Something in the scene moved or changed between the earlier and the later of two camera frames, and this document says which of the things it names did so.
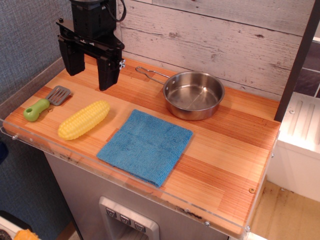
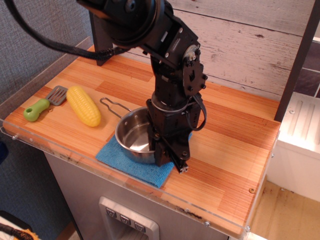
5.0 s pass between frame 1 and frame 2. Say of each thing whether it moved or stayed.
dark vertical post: stayed
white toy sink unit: stayed
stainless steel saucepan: moved
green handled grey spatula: stayed
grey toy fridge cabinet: stayed
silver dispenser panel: stayed
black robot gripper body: moved
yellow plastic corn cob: moved
